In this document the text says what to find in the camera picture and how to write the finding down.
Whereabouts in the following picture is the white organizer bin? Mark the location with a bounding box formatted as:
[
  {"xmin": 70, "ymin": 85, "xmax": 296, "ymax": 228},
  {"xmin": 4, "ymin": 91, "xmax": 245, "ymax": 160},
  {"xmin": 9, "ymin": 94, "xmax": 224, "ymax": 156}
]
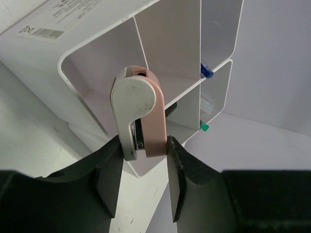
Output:
[
  {"xmin": 0, "ymin": 0, "xmax": 243, "ymax": 139},
  {"xmin": 126, "ymin": 59, "xmax": 234, "ymax": 179}
]

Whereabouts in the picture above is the green highlighter marker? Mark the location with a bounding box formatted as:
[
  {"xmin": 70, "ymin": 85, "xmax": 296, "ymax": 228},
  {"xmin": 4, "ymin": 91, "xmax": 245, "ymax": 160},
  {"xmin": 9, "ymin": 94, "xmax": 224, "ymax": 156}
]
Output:
[{"xmin": 165, "ymin": 102, "xmax": 177, "ymax": 118}]

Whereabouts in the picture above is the purple highlighter marker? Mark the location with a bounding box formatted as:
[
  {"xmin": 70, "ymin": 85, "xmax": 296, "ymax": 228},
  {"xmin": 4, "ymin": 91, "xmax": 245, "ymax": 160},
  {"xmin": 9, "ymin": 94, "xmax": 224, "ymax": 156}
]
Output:
[{"xmin": 200, "ymin": 63, "xmax": 214, "ymax": 79}]

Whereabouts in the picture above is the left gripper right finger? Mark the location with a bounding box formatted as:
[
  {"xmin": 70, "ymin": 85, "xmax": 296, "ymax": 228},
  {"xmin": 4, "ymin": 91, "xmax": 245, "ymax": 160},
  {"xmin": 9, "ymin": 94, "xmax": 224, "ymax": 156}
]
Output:
[{"xmin": 167, "ymin": 136, "xmax": 311, "ymax": 233}]

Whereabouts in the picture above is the right white organizer bin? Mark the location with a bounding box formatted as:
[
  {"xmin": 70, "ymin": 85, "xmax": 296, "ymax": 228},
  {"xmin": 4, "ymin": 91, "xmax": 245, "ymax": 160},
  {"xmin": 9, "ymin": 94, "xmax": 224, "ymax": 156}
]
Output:
[{"xmin": 126, "ymin": 59, "xmax": 234, "ymax": 179}]

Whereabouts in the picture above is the left white organizer bin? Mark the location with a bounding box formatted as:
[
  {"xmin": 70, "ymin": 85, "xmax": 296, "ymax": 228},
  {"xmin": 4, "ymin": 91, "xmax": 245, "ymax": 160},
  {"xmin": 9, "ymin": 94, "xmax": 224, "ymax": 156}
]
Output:
[{"xmin": 0, "ymin": 0, "xmax": 243, "ymax": 139}]

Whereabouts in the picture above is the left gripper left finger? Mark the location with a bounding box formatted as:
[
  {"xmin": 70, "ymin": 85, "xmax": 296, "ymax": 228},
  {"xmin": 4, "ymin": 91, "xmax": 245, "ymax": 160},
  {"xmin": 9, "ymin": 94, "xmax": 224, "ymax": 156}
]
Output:
[{"xmin": 0, "ymin": 137, "xmax": 123, "ymax": 233}]

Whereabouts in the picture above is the teal dark pen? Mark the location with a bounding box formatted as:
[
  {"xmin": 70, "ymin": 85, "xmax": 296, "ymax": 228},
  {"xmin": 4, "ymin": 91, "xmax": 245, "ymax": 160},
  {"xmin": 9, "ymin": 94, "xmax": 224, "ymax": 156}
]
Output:
[{"xmin": 200, "ymin": 120, "xmax": 209, "ymax": 132}]

